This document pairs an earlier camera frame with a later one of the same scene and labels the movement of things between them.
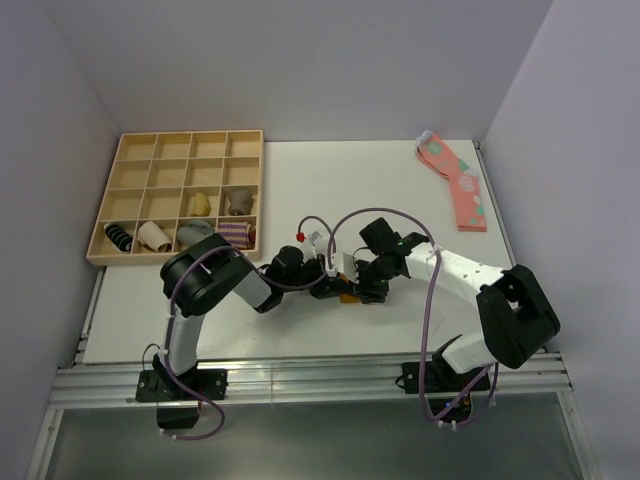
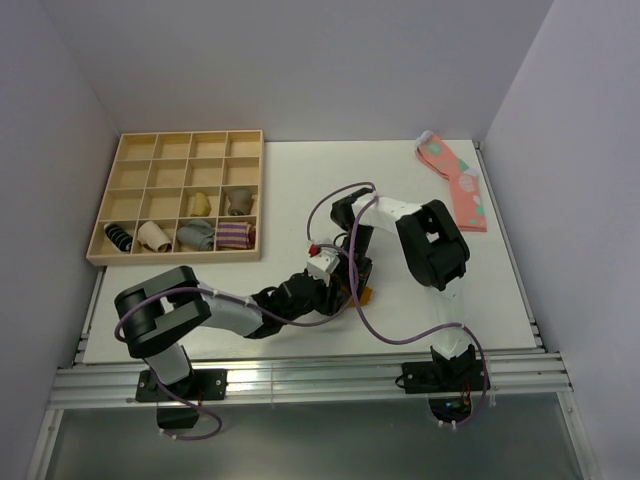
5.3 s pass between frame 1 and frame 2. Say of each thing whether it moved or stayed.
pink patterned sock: stayed
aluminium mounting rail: stayed
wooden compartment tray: stayed
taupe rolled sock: stayed
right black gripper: moved
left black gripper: moved
